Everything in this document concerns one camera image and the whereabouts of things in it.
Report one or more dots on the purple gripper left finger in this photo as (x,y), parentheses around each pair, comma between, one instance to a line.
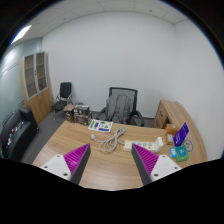
(69,166)

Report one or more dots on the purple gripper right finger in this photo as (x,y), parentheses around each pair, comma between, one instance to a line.
(151,166)

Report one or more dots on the white charger plug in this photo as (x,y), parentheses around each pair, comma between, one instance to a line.
(158,144)

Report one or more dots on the blue small packet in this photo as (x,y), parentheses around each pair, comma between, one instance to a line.
(173,152)

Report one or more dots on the white power strip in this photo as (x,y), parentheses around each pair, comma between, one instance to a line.
(147,145)

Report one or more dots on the green small box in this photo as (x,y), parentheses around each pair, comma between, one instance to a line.
(181,153)

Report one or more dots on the small brown cardboard box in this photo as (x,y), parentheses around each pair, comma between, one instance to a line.
(170,131)

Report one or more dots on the round clear tape roll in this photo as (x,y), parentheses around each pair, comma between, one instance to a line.
(189,145)

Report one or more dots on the white green printed leaflet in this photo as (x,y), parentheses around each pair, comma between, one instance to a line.
(99,125)

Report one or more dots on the purple card box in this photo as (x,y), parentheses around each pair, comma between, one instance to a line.
(181,134)

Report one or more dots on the stack of dark boxes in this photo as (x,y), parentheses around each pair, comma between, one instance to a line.
(79,114)

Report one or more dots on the wooden side drawer cabinet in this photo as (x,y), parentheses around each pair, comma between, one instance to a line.
(165,114)

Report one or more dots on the black leather sofa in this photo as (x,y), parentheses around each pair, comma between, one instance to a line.
(17,133)

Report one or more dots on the black visitor chair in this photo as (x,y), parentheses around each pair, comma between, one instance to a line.
(64,97)

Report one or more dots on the grey backpack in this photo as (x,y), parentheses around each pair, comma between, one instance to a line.
(118,108)

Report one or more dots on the black mesh office chair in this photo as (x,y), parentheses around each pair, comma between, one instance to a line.
(132,94)

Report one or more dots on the wooden glass-door cabinet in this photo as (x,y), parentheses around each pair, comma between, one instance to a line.
(35,86)

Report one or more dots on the ceiling light panel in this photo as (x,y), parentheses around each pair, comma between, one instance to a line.
(21,33)

